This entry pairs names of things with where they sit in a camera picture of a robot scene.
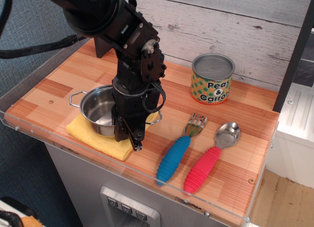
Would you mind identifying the yellow folded cloth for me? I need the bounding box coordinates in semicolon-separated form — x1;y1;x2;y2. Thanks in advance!
65;111;159;161

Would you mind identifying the clear acrylic table guard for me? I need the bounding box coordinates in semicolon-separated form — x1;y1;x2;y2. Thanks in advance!
0;25;280;227

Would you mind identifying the peas and carrots tin can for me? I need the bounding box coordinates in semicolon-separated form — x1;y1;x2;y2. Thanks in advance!
190;53;235;105

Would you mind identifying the black upright post right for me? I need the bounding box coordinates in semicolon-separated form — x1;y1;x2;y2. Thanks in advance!
273;0;314;113

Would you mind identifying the silver dispenser button panel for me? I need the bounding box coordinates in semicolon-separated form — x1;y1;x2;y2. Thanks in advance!
100;186;161;227

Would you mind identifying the grey toy fridge cabinet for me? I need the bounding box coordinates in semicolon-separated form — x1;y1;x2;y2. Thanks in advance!
44;142;221;227

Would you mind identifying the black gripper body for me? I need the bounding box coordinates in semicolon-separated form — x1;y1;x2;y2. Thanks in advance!
111;87;159;139

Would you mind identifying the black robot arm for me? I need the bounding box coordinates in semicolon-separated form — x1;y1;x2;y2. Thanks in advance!
51;0;166;151

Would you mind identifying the black braided cable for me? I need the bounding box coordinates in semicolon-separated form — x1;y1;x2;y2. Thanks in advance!
0;0;85;60

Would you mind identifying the small steel pot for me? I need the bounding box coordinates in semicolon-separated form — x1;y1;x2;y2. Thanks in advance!
69;82;165;137

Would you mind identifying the blue handled fork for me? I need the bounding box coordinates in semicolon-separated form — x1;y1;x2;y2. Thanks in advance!
156;113;208;185

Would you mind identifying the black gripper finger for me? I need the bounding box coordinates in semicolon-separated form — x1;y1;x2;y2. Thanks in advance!
114;117;143;151

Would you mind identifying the orange plush object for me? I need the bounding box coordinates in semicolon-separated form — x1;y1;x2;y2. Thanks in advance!
21;216;43;227

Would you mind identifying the red handled spoon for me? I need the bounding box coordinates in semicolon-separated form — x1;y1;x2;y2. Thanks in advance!
183;122;240;194

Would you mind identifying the black upright post left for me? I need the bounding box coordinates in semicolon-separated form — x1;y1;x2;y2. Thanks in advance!
94;37;113;58

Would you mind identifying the black upright post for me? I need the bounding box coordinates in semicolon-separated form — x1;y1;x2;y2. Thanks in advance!
94;37;113;58
273;0;314;113

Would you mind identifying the white toy sink unit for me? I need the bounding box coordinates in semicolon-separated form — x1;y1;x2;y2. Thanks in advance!
265;83;314;188

